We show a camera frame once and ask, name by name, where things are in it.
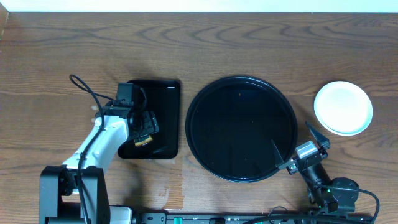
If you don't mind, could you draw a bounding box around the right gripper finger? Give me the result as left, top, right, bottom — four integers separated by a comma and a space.
271, 140, 290, 170
305, 121, 330, 149

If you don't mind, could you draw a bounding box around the light blue plate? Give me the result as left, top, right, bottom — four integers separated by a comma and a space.
313, 81, 373, 136

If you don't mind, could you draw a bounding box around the yellow green sponge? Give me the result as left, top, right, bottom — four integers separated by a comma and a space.
134, 135, 153, 147

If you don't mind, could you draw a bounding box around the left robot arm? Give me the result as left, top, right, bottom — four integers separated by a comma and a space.
39, 83, 159, 223

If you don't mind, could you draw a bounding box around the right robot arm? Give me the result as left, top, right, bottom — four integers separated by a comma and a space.
271, 123, 359, 218

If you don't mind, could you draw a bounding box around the black rectangular tray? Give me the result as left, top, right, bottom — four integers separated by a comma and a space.
118, 80, 181, 159

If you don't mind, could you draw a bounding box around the black round tray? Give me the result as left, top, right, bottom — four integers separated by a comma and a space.
185, 76, 298, 182

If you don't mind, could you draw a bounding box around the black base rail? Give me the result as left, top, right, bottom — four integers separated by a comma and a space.
108, 212, 371, 224

